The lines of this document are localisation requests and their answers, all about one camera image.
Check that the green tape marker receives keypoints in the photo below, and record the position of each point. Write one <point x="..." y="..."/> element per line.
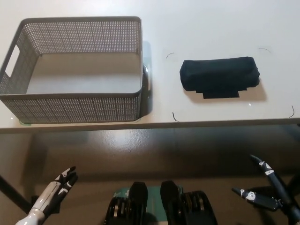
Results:
<point x="24" y="122"/>

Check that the black ribbed robot body block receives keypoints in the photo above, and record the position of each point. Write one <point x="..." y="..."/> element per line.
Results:
<point x="138" y="197"/>

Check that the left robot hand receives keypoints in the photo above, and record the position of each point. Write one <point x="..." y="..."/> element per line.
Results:
<point x="50" y="191"/>

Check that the grey perforated plastic basket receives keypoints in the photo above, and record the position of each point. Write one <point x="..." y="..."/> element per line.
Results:
<point x="70" y="107"/>

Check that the teal robot body plate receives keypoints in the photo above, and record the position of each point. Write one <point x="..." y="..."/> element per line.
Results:
<point x="154" y="201"/>

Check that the black robot feet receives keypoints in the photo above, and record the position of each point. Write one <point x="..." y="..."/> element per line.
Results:
<point x="171" y="197"/>

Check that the black tape patch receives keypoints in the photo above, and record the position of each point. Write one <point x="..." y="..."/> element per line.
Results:
<point x="220" y="95"/>

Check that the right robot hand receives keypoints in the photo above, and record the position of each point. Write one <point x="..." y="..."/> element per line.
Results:
<point x="276" y="189"/>

